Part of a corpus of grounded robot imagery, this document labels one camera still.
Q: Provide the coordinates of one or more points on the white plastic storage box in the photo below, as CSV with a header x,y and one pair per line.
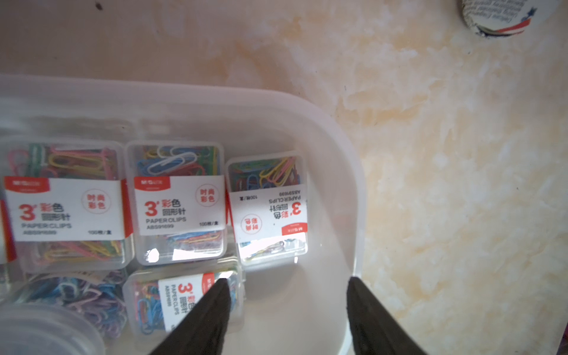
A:
x,y
298,307

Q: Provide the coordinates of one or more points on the paper clip box leftmost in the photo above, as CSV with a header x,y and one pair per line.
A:
x,y
68,204

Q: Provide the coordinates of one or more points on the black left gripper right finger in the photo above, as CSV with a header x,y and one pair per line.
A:
x,y
373,329

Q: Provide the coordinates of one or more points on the paper clip box lower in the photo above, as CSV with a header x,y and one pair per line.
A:
x,y
268,205

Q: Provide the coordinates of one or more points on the paper clip box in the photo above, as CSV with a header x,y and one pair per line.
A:
x,y
268,205
177,195
68,204

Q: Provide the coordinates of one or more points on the round clear clip tub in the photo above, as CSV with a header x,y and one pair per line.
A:
x,y
64,313

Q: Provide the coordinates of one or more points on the paper clip box middle rear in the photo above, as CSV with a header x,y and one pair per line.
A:
x,y
177,195

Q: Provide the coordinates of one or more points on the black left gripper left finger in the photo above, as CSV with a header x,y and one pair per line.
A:
x,y
203,330

